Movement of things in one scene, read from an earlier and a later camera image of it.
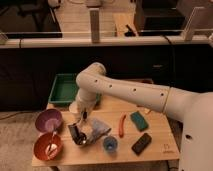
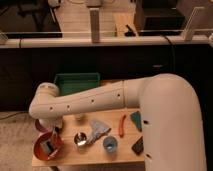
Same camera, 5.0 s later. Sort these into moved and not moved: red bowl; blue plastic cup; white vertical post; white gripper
Moved: white gripper
Not moved: blue plastic cup; red bowl; white vertical post
